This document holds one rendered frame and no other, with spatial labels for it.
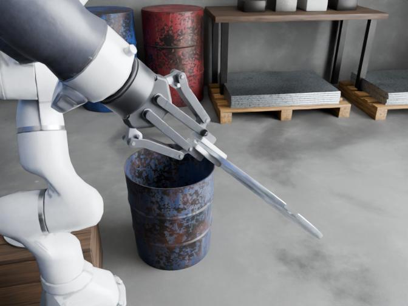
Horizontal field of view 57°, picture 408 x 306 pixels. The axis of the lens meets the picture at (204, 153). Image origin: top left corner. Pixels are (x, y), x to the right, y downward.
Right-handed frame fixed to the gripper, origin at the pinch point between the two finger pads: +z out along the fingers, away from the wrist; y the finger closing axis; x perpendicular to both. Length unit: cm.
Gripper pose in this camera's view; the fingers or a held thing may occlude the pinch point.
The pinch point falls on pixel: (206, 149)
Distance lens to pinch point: 62.0
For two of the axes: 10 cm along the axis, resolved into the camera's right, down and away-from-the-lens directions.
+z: 5.9, 4.5, 6.8
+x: -5.5, -3.9, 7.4
